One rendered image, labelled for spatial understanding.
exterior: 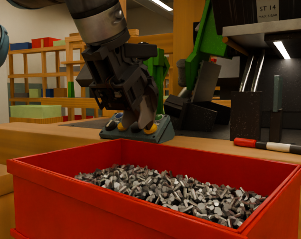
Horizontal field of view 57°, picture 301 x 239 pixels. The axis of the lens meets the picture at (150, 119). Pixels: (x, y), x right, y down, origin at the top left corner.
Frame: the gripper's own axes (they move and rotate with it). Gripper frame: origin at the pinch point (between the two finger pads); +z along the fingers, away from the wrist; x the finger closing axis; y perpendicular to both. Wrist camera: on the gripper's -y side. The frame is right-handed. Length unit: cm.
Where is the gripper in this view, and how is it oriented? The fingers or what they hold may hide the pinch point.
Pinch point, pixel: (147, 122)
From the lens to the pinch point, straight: 57.0
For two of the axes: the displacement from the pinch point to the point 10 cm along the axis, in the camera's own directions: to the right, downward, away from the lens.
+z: 2.8, 7.6, 5.8
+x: 8.7, 0.5, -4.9
